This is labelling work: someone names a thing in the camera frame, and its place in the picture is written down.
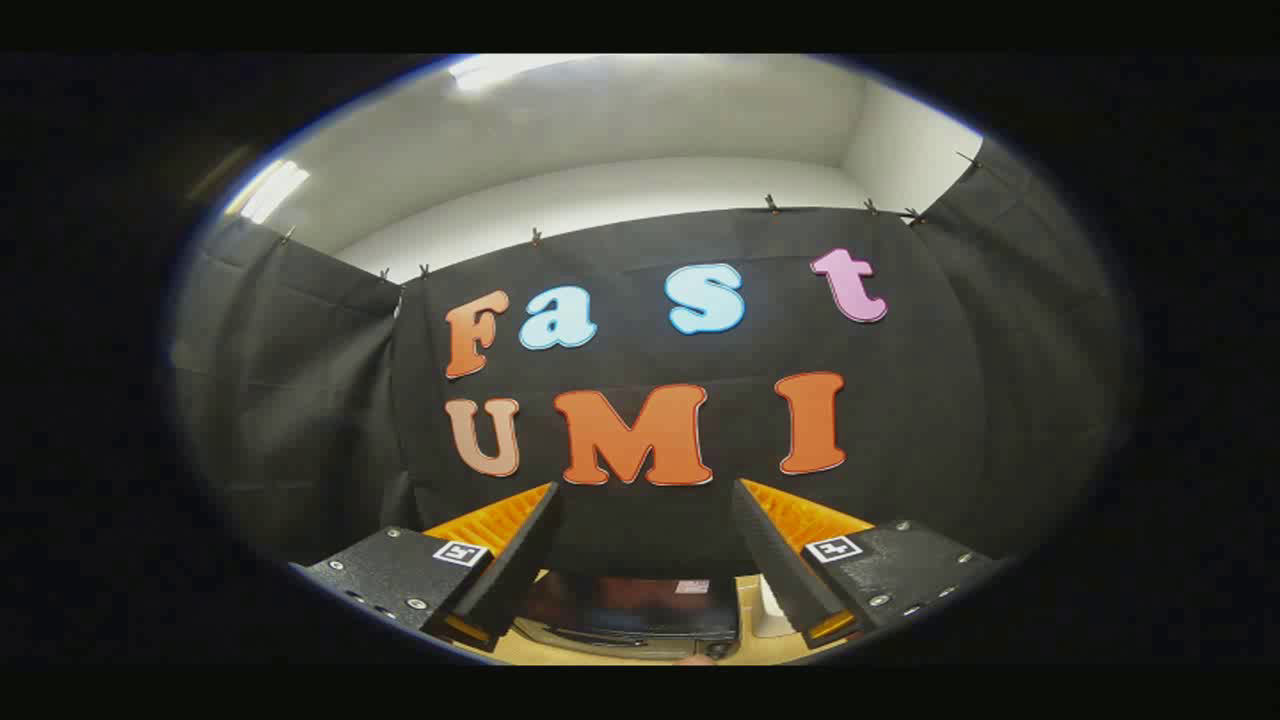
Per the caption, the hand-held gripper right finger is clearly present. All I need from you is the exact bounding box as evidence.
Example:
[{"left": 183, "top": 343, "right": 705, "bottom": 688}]
[{"left": 732, "top": 479, "right": 1009, "bottom": 650}]

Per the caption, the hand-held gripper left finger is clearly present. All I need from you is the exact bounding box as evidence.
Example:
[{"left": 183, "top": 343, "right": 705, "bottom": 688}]
[{"left": 290, "top": 482, "right": 564, "bottom": 653}]

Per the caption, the black toaster oven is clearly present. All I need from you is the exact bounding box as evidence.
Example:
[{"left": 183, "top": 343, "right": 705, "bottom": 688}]
[{"left": 512, "top": 570, "right": 743, "bottom": 661}]

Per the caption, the white pop-up toaster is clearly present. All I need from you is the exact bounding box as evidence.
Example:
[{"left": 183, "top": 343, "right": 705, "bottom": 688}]
[{"left": 752, "top": 575, "right": 801, "bottom": 639}]

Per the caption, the black backdrop cloth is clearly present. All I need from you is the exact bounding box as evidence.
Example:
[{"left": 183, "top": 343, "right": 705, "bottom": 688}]
[{"left": 170, "top": 140, "right": 1131, "bottom": 581}]

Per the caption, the ceiling light panel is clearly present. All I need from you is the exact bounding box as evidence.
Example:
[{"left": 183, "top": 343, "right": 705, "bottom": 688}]
[{"left": 225, "top": 158, "right": 312, "bottom": 226}]

